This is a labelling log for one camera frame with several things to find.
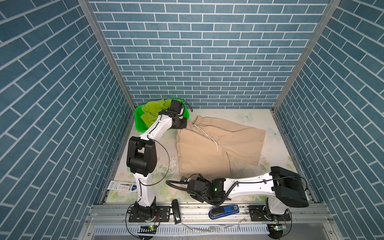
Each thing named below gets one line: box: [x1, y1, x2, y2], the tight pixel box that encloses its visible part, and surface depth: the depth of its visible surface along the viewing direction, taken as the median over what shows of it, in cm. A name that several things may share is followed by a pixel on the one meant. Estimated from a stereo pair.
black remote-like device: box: [171, 199, 181, 225], surface depth 75 cm
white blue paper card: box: [107, 180, 138, 193], surface depth 83 cm
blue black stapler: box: [208, 204, 240, 220], surface depth 74 cm
